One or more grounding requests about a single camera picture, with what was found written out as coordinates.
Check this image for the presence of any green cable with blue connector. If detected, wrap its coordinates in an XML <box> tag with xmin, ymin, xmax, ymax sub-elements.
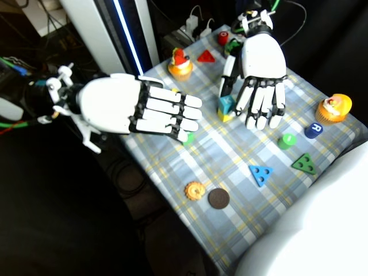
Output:
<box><xmin>0</xmin><ymin>56</ymin><xmax>30</xmax><ymax>77</ymax></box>

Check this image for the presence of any toy cupcake with strawberries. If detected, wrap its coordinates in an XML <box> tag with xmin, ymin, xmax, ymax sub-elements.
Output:
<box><xmin>167</xmin><ymin>47</ymin><xmax>194</xmax><ymax>82</ymax></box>

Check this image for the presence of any plaid tablecloth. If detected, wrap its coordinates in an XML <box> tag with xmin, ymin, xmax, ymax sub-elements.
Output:
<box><xmin>120</xmin><ymin>24</ymin><xmax>362</xmax><ymax>276</ymax></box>

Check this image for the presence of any yellow butter cookie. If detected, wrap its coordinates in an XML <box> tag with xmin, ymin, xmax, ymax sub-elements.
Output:
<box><xmin>184</xmin><ymin>181</ymin><xmax>207</xmax><ymax>201</ymax></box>

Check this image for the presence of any blue triangle block with holes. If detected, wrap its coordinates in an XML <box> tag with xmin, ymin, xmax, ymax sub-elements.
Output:
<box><xmin>248</xmin><ymin>165</ymin><xmax>274</xmax><ymax>188</ymax></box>

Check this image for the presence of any toy cupcake with yellow topping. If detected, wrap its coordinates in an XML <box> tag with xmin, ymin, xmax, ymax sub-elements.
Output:
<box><xmin>315</xmin><ymin>93</ymin><xmax>353</xmax><ymax>125</ymax></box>

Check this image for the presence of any green triangle block with holes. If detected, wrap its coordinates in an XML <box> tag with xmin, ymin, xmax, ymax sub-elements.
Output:
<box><xmin>291</xmin><ymin>153</ymin><xmax>317</xmax><ymax>176</ymax></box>

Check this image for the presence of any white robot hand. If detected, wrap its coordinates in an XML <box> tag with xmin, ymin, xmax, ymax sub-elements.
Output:
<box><xmin>76</xmin><ymin>73</ymin><xmax>204</xmax><ymax>143</ymax></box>
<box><xmin>218</xmin><ymin>32</ymin><xmax>289</xmax><ymax>131</ymax></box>

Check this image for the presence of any blue cylinder letter R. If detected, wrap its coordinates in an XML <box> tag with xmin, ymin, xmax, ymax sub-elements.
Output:
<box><xmin>304</xmin><ymin>122</ymin><xmax>324</xmax><ymax>140</ymax></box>

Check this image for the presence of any yellow cube block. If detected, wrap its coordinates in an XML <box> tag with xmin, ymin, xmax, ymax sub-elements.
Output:
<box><xmin>217</xmin><ymin>109</ymin><xmax>235</xmax><ymax>123</ymax></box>

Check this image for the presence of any green cylinder block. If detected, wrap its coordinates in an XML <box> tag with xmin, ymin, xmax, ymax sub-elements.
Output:
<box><xmin>277</xmin><ymin>133</ymin><xmax>298</xmax><ymax>151</ymax></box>

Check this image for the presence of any power strip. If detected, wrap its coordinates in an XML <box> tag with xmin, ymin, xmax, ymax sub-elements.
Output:
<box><xmin>162</xmin><ymin>24</ymin><xmax>215</xmax><ymax>45</ymax></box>

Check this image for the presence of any brown sandwich cookie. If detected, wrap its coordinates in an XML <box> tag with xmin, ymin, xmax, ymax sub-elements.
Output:
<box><xmin>208</xmin><ymin>188</ymin><xmax>231</xmax><ymax>210</ymax></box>

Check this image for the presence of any teal letter K block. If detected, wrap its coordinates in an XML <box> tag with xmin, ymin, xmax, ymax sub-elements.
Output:
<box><xmin>218</xmin><ymin>96</ymin><xmax>237</xmax><ymax>114</ymax></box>

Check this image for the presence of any white charger adapter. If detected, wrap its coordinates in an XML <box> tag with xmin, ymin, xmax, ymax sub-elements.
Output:
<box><xmin>200</xmin><ymin>18</ymin><xmax>215</xmax><ymax>37</ymax></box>
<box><xmin>186</xmin><ymin>16</ymin><xmax>200</xmax><ymax>33</ymax></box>

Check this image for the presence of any red cylinder block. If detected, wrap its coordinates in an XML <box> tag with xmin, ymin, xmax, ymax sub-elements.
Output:
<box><xmin>217</xmin><ymin>30</ymin><xmax>231</xmax><ymax>47</ymax></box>

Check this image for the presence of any red triangle block with holes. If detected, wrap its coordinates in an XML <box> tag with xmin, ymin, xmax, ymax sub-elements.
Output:
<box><xmin>197</xmin><ymin>49</ymin><xmax>216</xmax><ymax>64</ymax></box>

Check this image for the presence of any white box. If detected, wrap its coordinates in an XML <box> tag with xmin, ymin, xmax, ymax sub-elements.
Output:
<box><xmin>21</xmin><ymin>0</ymin><xmax>77</xmax><ymax>37</ymax></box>

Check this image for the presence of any white column with blue strip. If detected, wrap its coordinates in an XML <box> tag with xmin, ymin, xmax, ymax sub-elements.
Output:
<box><xmin>59</xmin><ymin>0</ymin><xmax>160</xmax><ymax>77</ymax></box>

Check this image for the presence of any green cube block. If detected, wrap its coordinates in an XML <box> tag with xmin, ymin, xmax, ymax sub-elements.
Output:
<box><xmin>182</xmin><ymin>132</ymin><xmax>197</xmax><ymax>146</ymax></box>

